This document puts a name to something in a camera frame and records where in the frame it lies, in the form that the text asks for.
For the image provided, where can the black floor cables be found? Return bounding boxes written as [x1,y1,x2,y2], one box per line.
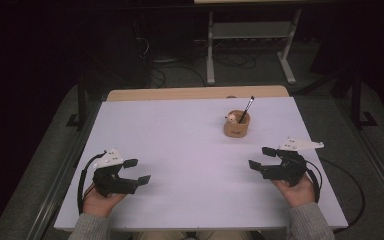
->
[145,53,258,89]

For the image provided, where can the white metal stand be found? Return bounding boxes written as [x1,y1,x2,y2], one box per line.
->
[205,9,303,86]

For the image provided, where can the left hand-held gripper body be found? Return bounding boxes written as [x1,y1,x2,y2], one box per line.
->
[92,148,125,198]

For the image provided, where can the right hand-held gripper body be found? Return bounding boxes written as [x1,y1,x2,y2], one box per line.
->
[278,136,325,188]

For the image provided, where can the tan wooden pen holder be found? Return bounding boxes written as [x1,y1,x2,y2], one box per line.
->
[223,109,252,138]

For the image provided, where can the person's right hand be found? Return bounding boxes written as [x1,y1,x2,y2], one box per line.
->
[272,174,316,208]

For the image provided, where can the wooden table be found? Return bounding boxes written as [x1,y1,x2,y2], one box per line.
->
[106,85,290,103]

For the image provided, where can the person's left hand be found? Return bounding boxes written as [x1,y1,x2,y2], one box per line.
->
[82,186,128,218]

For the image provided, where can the black pen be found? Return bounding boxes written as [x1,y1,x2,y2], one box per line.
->
[238,95,255,124]

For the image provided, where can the black metal stand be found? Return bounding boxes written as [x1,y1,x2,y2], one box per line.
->
[349,68,379,130]
[65,74,90,130]

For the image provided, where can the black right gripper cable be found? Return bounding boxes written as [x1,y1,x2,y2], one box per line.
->
[305,157,366,234]

